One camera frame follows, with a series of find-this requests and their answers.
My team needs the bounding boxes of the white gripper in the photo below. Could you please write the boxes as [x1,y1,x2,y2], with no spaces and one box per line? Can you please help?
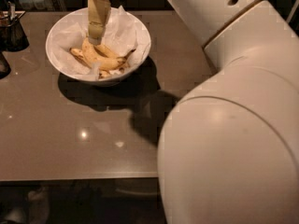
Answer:
[88,0,111,45]

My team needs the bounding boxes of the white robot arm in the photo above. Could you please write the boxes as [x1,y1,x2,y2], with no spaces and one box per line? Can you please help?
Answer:
[158,0,299,224]

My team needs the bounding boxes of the white paper bowl liner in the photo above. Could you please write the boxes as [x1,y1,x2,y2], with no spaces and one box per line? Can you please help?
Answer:
[46,7,151,87]

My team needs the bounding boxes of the back banana in bowl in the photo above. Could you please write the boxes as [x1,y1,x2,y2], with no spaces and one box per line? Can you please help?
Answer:
[93,44,119,58]

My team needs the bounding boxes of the white ceramic bowl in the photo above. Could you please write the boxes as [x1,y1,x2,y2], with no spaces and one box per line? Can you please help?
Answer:
[46,7,151,87]

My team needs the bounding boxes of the small left banana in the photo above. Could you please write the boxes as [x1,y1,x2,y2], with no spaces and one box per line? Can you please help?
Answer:
[69,48,90,67]

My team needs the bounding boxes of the black mesh utensil holder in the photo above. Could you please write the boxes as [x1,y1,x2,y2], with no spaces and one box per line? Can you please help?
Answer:
[0,2,29,52]

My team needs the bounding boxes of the dark object at left edge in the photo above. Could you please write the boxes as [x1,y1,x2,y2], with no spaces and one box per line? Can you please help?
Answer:
[0,52,11,79]

